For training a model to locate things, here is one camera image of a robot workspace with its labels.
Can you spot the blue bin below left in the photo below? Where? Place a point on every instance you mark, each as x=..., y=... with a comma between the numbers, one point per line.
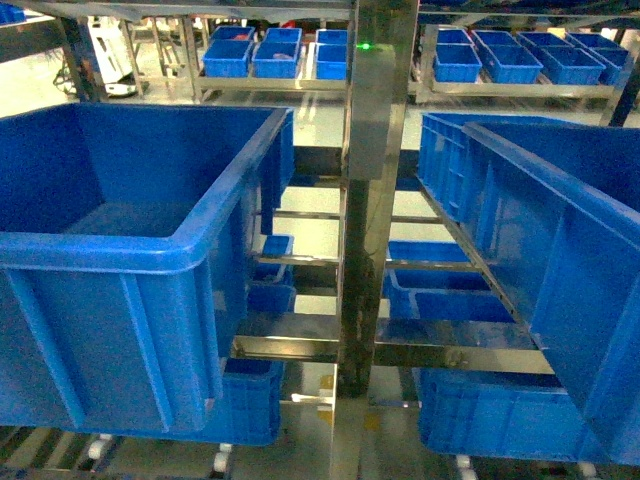
x=248, y=413

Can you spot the blue bin below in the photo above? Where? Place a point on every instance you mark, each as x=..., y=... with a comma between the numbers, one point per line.
x=502, y=415
x=248, y=413

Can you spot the big blue bin front left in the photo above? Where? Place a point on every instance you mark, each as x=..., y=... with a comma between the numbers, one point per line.
x=128, y=241

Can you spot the big blue bin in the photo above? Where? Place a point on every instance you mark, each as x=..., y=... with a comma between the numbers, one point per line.
x=128, y=241
x=552, y=208

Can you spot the blue bin below right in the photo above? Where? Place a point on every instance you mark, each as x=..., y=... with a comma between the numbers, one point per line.
x=502, y=415

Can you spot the big blue bin front right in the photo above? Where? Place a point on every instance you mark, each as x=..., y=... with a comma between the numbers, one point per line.
x=552, y=208

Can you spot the central steel rack post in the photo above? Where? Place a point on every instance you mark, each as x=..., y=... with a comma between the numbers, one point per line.
x=381, y=41

